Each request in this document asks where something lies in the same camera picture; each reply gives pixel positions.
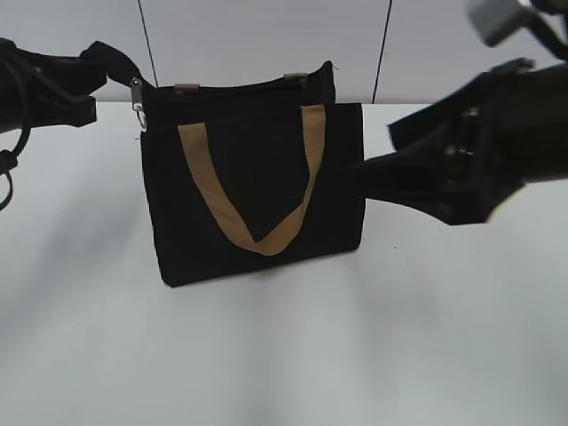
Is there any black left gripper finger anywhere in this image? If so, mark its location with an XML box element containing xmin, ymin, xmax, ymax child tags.
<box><xmin>66</xmin><ymin>96</ymin><xmax>97</xmax><ymax>128</ymax></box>
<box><xmin>80</xmin><ymin>41</ymin><xmax>149</xmax><ymax>86</ymax></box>

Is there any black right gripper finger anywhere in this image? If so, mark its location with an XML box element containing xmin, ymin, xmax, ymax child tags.
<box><xmin>388</xmin><ymin>86</ymin><xmax>478</xmax><ymax>154</ymax></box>
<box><xmin>348</xmin><ymin>154</ymin><xmax>448</xmax><ymax>222</ymax></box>

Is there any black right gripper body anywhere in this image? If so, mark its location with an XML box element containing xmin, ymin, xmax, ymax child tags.
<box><xmin>438</xmin><ymin>59</ymin><xmax>567</xmax><ymax>225</ymax></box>

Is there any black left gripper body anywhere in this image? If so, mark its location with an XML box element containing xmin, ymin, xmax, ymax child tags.
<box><xmin>1</xmin><ymin>38</ymin><xmax>107</xmax><ymax>132</ymax></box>

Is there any silver zipper pull with ring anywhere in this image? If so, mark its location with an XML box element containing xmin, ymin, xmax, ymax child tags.
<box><xmin>130</xmin><ymin>77</ymin><xmax>147</xmax><ymax>132</ymax></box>

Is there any black tote bag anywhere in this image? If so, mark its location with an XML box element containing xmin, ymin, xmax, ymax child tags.
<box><xmin>141</xmin><ymin>62</ymin><xmax>365</xmax><ymax>288</ymax></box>

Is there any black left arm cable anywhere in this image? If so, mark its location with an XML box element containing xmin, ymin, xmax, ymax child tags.
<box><xmin>0</xmin><ymin>42</ymin><xmax>35</xmax><ymax>212</ymax></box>

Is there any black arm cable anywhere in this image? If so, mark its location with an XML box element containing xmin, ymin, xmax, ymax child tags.
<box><xmin>517</xmin><ymin>0</ymin><xmax>568</xmax><ymax>61</ymax></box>
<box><xmin>0</xmin><ymin>42</ymin><xmax>35</xmax><ymax>212</ymax></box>

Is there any grey camera box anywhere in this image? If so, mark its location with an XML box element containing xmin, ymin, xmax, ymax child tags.
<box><xmin>466</xmin><ymin>0</ymin><xmax>538</xmax><ymax>47</ymax></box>

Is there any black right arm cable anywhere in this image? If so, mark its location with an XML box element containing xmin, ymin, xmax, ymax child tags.
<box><xmin>517</xmin><ymin>0</ymin><xmax>568</xmax><ymax>61</ymax></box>

